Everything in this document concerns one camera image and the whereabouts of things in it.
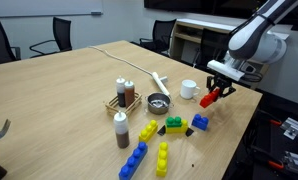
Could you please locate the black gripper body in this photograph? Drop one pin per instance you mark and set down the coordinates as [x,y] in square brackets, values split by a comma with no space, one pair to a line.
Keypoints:
[220,80]

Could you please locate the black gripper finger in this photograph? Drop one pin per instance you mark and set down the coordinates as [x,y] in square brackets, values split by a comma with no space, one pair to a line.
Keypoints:
[224,92]
[210,87]

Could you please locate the red orange toy brick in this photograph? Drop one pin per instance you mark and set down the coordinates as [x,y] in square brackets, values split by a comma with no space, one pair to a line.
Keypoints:
[209,98]

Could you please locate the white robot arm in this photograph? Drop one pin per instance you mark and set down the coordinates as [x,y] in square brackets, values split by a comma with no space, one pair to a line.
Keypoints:
[251,41]

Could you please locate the white ceramic mug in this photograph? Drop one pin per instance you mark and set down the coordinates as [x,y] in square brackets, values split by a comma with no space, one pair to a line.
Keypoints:
[189,89]

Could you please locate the small blue toy brick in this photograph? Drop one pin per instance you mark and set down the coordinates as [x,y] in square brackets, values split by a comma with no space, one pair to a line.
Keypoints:
[200,122]

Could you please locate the white power strip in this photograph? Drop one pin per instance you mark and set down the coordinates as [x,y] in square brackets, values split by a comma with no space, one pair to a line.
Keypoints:
[160,81]

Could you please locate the wooden sideboard cabinet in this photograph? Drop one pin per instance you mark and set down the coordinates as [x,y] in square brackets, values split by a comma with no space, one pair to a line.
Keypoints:
[187,35]

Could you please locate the small steel pot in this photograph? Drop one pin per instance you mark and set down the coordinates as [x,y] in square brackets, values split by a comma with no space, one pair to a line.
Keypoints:
[158,103]

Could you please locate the green yellow toy train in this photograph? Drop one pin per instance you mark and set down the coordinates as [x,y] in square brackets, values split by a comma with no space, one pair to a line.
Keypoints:
[175,125]

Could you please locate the short yellow toy brick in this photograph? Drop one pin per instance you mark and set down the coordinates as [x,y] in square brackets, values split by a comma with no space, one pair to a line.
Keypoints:
[149,130]

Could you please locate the brown sauce squeeze bottle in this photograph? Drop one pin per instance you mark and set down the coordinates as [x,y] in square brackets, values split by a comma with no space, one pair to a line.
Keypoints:
[129,93]

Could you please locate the dark sauce squeeze bottle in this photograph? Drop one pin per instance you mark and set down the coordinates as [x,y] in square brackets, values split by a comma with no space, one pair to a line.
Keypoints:
[120,91]

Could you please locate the standalone brown squeeze bottle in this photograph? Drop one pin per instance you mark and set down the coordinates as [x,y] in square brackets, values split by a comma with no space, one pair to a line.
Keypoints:
[121,129]

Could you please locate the long yellow toy brick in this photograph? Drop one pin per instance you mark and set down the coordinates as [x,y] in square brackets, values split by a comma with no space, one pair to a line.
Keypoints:
[162,160]

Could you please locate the long blue toy brick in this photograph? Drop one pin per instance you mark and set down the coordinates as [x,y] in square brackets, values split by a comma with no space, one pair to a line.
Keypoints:
[132,163]

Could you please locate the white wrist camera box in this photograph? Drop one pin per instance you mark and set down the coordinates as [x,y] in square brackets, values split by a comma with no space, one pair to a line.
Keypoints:
[225,70]

